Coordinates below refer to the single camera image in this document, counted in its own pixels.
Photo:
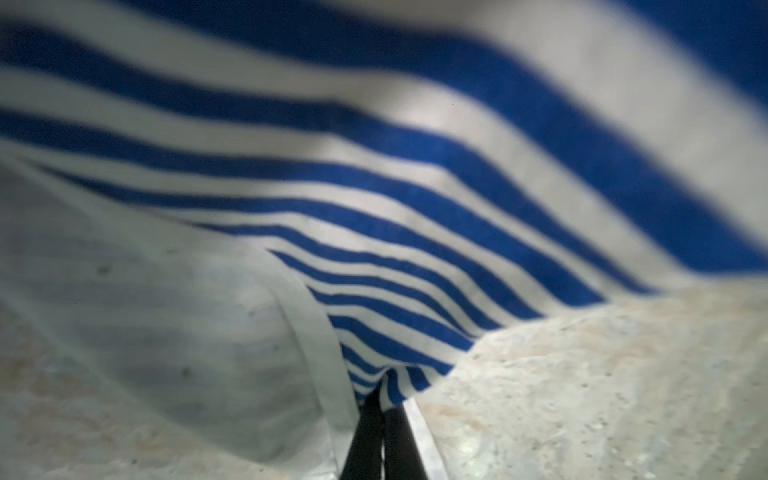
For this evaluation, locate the blue white striped tank top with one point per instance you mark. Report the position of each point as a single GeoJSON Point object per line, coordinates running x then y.
{"type": "Point", "coordinates": [249, 215]}

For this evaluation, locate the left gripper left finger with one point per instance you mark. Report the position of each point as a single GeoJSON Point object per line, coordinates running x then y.
{"type": "Point", "coordinates": [364, 460]}

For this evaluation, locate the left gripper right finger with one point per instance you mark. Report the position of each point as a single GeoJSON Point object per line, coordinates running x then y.
{"type": "Point", "coordinates": [402, 460]}

